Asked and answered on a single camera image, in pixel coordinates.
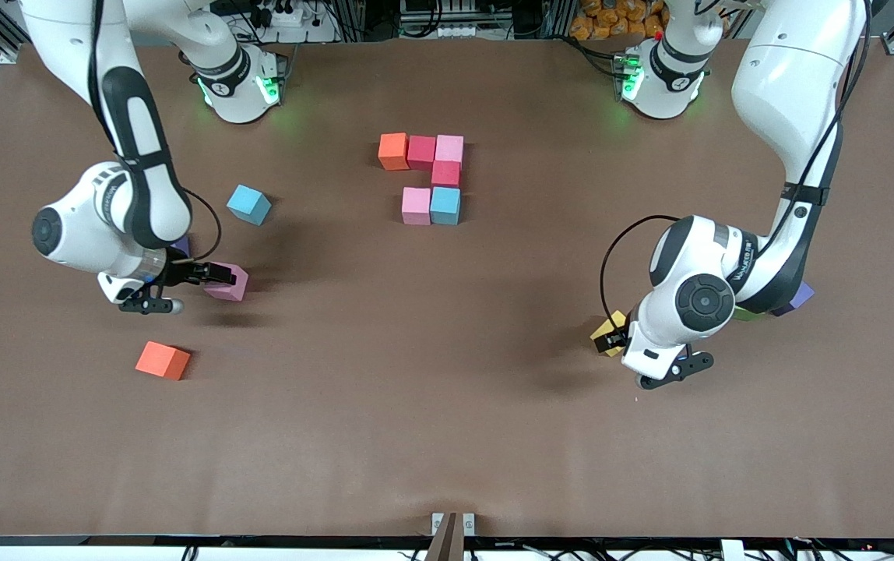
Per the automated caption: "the orange foam cube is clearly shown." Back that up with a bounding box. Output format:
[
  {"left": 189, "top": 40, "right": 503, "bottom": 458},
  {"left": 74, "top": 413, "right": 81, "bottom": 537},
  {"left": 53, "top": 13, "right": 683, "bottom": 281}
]
[
  {"left": 378, "top": 132, "right": 410, "bottom": 171},
  {"left": 135, "top": 340, "right": 192, "bottom": 382}
]

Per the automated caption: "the yellow foam cube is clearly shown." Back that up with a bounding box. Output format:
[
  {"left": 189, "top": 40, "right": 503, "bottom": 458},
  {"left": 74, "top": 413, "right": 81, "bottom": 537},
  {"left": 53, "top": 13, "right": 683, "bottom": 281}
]
[{"left": 590, "top": 310, "right": 631, "bottom": 358}]

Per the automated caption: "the light blue foam cube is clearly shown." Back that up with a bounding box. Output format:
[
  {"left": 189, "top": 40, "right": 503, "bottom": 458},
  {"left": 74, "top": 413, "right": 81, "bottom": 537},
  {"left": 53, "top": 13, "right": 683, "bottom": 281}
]
[
  {"left": 430, "top": 187, "right": 463, "bottom": 227},
  {"left": 226, "top": 184, "right": 273, "bottom": 227}
]

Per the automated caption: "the paper table cover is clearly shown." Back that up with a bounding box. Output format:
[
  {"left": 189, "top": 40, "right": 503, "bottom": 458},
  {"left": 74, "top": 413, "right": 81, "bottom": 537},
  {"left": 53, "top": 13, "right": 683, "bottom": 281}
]
[{"left": 0, "top": 39, "right": 894, "bottom": 538}]

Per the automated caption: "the pile of orange objects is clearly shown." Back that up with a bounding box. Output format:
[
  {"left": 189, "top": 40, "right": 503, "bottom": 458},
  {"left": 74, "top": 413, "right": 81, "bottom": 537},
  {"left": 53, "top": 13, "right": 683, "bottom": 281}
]
[{"left": 569, "top": 0, "right": 670, "bottom": 41}]

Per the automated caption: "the metal mounting bracket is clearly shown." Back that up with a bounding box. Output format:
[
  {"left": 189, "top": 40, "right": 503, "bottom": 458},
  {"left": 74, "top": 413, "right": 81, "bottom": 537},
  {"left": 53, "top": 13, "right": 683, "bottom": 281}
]
[{"left": 431, "top": 511, "right": 477, "bottom": 561}]

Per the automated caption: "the black base cable bundle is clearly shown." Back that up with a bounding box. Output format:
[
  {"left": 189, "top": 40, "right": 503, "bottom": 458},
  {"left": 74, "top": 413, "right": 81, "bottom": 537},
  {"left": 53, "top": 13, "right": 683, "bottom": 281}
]
[{"left": 564, "top": 35, "right": 623, "bottom": 77}]

